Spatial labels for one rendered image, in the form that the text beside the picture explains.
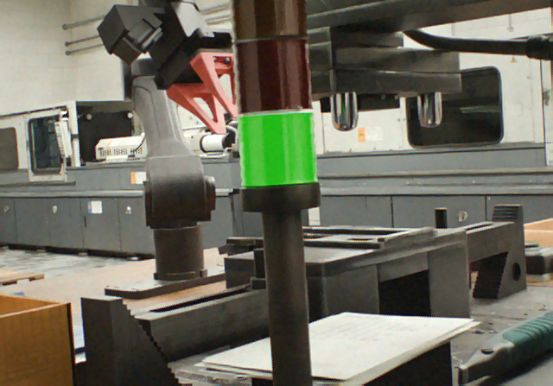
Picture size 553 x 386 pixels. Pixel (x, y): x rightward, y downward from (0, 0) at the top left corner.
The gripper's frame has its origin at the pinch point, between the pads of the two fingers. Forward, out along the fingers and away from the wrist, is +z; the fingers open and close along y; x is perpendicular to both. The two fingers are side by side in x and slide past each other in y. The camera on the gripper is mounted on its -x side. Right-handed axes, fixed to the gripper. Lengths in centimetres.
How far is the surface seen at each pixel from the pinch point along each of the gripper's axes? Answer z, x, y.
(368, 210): -116, 446, -309
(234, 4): 18, -39, 38
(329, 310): 29.3, -21.8, 20.2
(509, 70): -133, 444, -157
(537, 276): 30.4, 20.4, 13.1
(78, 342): 22.0, -30.4, 2.5
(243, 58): 21, -39, 37
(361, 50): 13.3, -16.1, 29.5
